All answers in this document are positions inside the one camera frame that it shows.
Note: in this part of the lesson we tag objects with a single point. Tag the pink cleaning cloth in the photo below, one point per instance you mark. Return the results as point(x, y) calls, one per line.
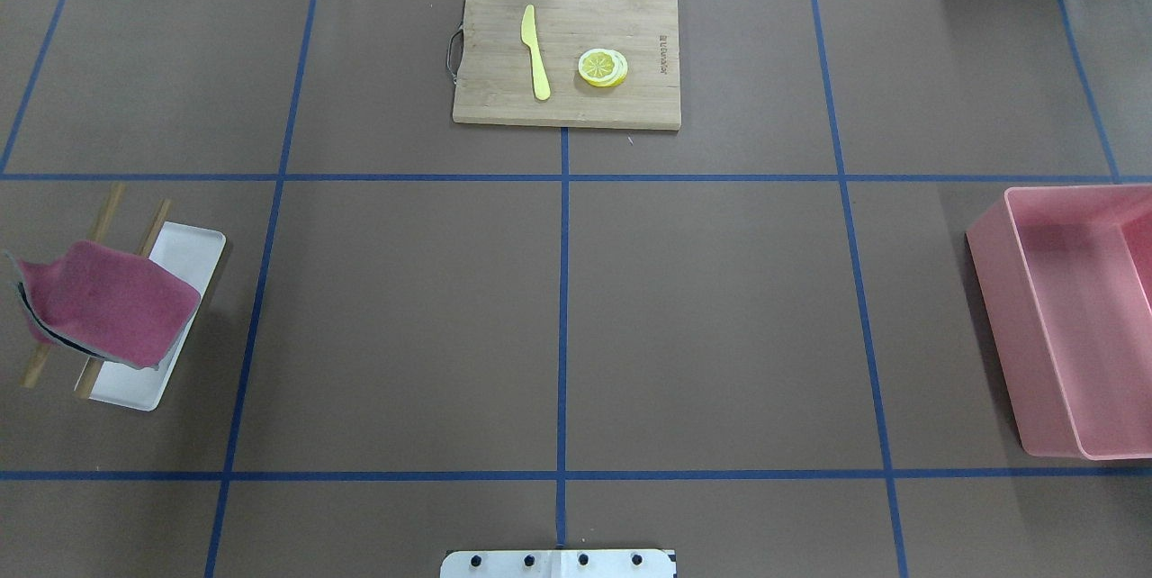
point(106, 303)

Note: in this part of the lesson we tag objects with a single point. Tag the yellow lemon slices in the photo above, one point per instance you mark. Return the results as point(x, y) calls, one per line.
point(603, 68)

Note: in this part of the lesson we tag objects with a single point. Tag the bamboo cutting board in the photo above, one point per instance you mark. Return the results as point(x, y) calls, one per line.
point(493, 80)

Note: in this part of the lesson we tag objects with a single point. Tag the yellow plastic knife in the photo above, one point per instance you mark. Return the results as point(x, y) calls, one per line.
point(540, 82)

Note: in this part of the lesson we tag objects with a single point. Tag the white rectangular tray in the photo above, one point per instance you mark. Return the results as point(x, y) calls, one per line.
point(193, 255)

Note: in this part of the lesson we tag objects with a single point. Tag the pink plastic bin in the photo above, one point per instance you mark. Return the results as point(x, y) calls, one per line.
point(1065, 275)

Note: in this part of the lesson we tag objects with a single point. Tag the wooden cloth rack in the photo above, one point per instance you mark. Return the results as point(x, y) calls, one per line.
point(94, 366)

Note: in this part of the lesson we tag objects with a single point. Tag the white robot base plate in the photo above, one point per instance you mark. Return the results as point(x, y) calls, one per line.
point(644, 562)

